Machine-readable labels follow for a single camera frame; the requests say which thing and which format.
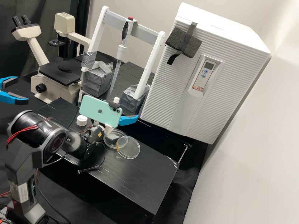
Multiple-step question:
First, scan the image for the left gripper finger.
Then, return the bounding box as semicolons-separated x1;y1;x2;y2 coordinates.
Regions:
0;91;30;106
0;75;19;88

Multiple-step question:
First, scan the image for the petri dish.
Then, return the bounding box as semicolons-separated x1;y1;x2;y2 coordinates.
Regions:
103;130;128;149

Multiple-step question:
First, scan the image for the white pipette stand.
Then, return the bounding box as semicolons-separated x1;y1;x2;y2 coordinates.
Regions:
80;5;167;99

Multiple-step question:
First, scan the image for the cream microscope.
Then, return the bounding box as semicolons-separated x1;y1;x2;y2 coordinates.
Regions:
11;12;92;105

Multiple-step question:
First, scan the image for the white-capped bottle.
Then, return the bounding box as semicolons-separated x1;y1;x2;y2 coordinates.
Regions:
76;114;88;128

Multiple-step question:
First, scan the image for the white incubator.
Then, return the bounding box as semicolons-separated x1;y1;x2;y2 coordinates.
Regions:
140;2;272;145

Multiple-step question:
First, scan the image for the incubator door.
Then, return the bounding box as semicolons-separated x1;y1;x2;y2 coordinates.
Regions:
140;15;226;137

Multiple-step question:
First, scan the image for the petri dish lid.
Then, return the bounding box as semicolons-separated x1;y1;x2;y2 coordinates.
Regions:
116;136;141;160

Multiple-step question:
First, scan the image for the pipette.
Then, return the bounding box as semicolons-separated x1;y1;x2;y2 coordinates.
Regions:
109;16;138;97

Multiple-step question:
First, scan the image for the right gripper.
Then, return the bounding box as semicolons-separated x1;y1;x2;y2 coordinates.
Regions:
103;114;139;136

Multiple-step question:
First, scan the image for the grey taped block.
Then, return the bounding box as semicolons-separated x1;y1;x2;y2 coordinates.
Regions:
82;60;114;98
121;85;151;116

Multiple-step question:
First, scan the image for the right wrist camera phone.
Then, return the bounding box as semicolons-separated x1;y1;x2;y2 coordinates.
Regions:
79;96;123;129

